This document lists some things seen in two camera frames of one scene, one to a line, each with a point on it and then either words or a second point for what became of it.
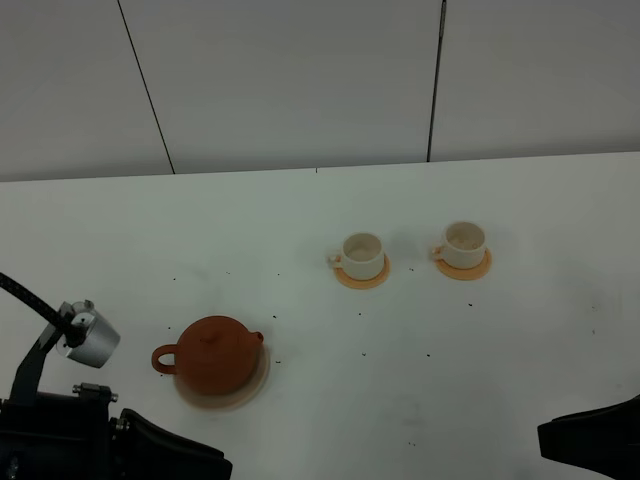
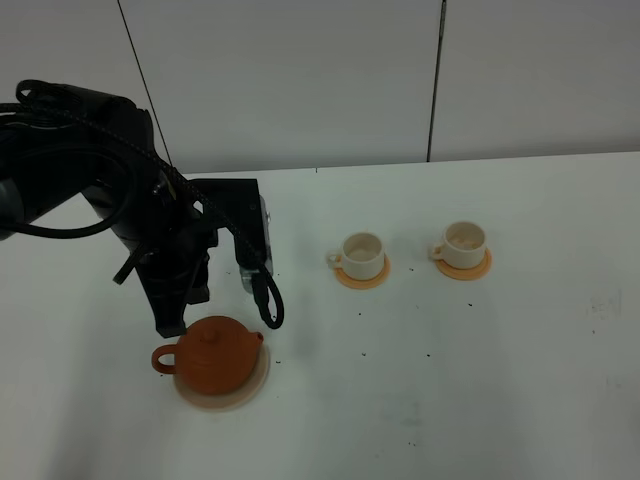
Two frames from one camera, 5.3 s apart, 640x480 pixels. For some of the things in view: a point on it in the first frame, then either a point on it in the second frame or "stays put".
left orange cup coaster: [364, 284] stays put
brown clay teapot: [214, 356] stays put
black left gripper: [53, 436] to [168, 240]
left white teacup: [362, 258] stays put
